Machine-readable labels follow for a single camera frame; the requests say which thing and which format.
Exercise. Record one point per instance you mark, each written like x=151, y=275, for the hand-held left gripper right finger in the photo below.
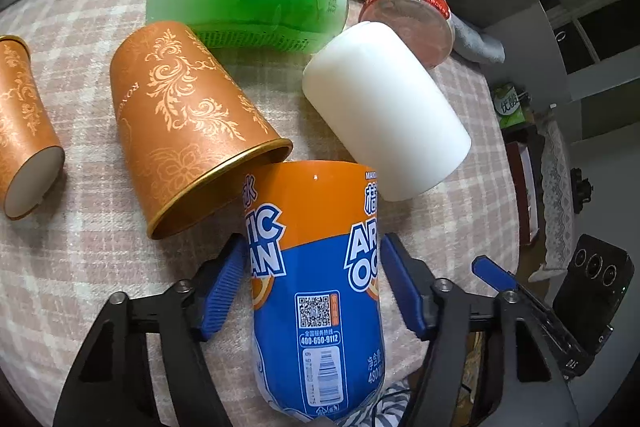
x=406, y=289

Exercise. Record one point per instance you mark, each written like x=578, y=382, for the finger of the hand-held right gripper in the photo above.
x=492, y=271

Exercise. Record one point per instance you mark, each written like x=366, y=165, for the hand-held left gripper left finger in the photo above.
x=224, y=289

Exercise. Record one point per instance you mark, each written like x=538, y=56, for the large orange patterned paper cup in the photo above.
x=185, y=117

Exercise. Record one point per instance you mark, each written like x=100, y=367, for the white plastic cup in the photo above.
x=385, y=107

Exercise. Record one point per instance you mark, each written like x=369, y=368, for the small orange patterned paper cup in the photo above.
x=25, y=132

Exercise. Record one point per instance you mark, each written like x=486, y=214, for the dark red box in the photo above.
x=522, y=187

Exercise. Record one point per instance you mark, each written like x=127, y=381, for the orange and blue soda bottle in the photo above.
x=320, y=257

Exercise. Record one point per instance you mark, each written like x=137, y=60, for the white lace cloth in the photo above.
x=557, y=187

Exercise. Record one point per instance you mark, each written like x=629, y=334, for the striped cloth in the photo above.
x=370, y=414

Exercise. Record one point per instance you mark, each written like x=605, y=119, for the pink checked blanket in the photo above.
x=75, y=257

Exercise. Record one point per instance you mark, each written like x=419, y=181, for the green carton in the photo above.
x=509, y=107

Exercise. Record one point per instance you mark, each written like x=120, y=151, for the clear bottle with red label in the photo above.
x=407, y=24

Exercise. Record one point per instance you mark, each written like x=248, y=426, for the green tea bottle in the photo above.
x=250, y=2

